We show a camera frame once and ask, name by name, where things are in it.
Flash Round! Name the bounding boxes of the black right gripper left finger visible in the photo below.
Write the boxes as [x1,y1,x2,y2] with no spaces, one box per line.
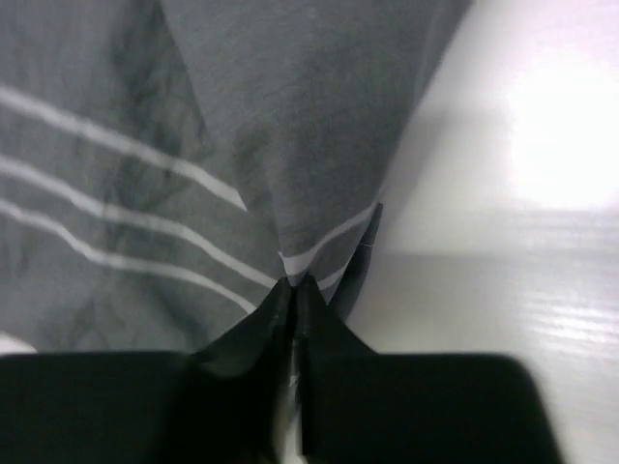
[1,280,293,463]

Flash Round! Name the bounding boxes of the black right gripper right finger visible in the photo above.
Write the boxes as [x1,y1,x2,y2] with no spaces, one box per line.
[296,276,563,463]

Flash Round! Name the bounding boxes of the grey striped cloth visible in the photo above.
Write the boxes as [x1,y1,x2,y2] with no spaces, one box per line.
[1,1,469,352]

